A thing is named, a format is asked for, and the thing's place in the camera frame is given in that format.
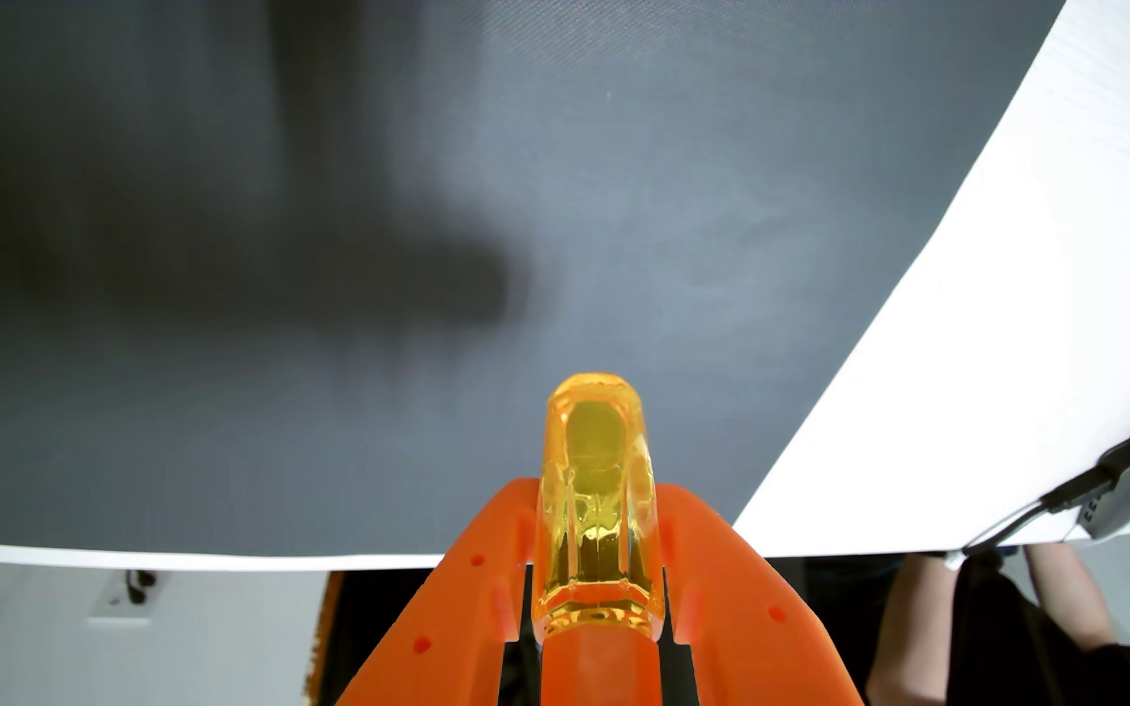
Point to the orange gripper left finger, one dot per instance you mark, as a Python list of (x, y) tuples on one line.
[(447, 618)]

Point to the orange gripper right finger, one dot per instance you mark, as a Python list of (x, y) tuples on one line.
[(751, 628)]

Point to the yellow eyedrops bottle orange cap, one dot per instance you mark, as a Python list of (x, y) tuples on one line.
[(594, 490)]

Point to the brown wooden board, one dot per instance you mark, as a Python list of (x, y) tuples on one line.
[(322, 647)]

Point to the dark grey textured mat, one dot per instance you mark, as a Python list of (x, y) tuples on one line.
[(231, 392)]

